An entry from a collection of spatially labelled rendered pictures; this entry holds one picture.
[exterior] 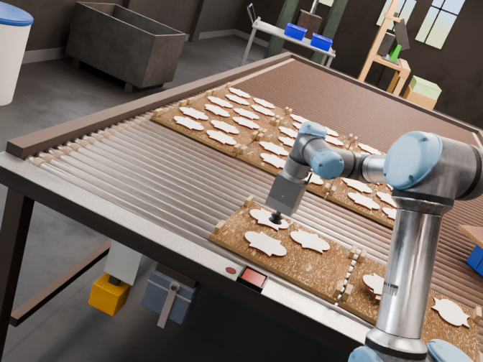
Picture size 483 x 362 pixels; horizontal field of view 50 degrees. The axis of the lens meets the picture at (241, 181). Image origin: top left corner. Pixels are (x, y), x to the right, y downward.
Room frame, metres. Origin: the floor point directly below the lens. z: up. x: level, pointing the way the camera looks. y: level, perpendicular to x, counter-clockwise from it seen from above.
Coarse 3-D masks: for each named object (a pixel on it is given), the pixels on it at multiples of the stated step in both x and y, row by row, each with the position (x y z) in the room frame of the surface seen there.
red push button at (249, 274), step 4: (244, 272) 1.23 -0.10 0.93; (248, 272) 1.24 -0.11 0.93; (252, 272) 1.25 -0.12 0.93; (256, 272) 1.26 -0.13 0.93; (244, 276) 1.22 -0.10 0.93; (248, 276) 1.22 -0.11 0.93; (252, 276) 1.23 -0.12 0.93; (256, 276) 1.24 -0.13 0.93; (260, 276) 1.25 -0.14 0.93; (248, 280) 1.20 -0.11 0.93; (252, 280) 1.21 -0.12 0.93; (256, 280) 1.22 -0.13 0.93; (260, 280) 1.23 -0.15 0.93; (260, 284) 1.21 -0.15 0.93
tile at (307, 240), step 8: (296, 232) 1.56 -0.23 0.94; (304, 232) 1.58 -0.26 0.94; (296, 240) 1.50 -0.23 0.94; (304, 240) 1.52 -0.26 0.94; (312, 240) 1.55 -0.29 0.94; (320, 240) 1.57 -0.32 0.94; (304, 248) 1.48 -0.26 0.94; (312, 248) 1.49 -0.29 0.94; (320, 248) 1.51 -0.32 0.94; (328, 248) 1.53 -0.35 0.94
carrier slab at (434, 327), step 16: (352, 272) 1.45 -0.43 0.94; (368, 272) 1.49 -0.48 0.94; (384, 272) 1.53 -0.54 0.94; (352, 304) 1.27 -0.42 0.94; (368, 304) 1.30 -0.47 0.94; (432, 304) 1.44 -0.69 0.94; (368, 320) 1.24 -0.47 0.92; (432, 320) 1.34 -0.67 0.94; (432, 336) 1.26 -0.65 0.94; (448, 336) 1.29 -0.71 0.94; (464, 336) 1.33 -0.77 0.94; (464, 352) 1.24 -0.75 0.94
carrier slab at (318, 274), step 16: (240, 208) 1.59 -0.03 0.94; (256, 208) 1.64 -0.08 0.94; (240, 224) 1.48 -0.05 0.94; (256, 224) 1.52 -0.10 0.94; (288, 224) 1.61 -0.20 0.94; (224, 240) 1.35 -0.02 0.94; (240, 240) 1.39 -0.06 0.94; (288, 240) 1.50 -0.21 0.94; (256, 256) 1.33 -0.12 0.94; (272, 256) 1.36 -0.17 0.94; (288, 256) 1.40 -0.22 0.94; (304, 256) 1.43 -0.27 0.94; (320, 256) 1.47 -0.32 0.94; (336, 256) 1.51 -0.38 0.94; (288, 272) 1.31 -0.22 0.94; (304, 272) 1.34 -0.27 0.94; (320, 272) 1.38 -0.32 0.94; (336, 272) 1.41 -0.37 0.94; (304, 288) 1.28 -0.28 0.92; (320, 288) 1.29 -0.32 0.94
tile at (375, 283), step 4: (364, 276) 1.39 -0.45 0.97; (368, 276) 1.40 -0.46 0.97; (372, 276) 1.41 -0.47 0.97; (376, 276) 1.42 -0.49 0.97; (364, 280) 1.37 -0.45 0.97; (368, 280) 1.37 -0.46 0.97; (372, 280) 1.38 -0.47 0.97; (376, 280) 1.39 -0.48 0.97; (380, 280) 1.40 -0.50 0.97; (364, 284) 1.35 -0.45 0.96; (368, 284) 1.35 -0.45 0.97; (372, 284) 1.36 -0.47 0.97; (376, 284) 1.37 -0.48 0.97; (380, 284) 1.38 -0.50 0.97; (372, 288) 1.34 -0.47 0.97; (376, 288) 1.34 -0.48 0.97; (380, 288) 1.35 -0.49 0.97; (376, 292) 1.32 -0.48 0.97; (380, 292) 1.33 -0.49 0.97; (380, 296) 1.32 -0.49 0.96
